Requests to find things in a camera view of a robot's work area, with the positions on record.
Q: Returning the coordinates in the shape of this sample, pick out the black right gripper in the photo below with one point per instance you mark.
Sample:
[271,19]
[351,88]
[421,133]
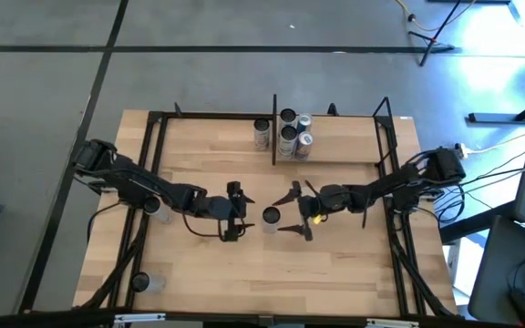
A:
[310,210]

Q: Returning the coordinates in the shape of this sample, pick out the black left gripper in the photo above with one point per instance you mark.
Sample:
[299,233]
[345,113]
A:
[232,209]

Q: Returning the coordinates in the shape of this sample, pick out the blue silver Red Bull can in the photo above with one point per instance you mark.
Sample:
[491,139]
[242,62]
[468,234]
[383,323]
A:
[304,146]
[305,122]

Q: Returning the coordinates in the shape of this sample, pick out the white Celsius Arctic Vibe can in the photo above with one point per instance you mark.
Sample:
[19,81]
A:
[288,141]

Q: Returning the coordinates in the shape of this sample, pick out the white Celsius can red lettering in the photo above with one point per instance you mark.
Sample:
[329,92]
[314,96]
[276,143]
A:
[261,136]

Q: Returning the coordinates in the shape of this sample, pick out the white Celsius Peach Vibe can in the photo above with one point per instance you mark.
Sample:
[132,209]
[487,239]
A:
[161,212]

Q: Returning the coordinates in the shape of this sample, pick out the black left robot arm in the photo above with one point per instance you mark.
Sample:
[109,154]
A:
[130,182]

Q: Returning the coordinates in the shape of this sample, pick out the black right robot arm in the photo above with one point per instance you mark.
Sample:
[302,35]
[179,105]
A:
[381,184]

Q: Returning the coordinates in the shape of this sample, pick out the wooden shelf with black divider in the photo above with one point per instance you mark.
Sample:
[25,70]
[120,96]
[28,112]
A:
[340,141]

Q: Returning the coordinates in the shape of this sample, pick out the yellow tag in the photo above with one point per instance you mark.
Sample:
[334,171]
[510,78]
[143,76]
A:
[317,219]

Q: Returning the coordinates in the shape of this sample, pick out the white power plug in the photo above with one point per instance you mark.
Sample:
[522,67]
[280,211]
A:
[461,149]

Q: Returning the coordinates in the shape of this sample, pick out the black tripod stand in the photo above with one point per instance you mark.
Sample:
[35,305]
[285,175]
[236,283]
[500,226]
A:
[431,43]

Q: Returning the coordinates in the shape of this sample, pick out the black desk base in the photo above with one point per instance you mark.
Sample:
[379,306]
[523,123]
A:
[495,118]

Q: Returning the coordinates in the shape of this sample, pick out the black metal table frame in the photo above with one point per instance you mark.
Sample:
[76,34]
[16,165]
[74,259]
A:
[208,115]

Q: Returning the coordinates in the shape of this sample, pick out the silver aluminium bracket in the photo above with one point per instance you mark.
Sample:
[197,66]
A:
[139,318]
[392,323]

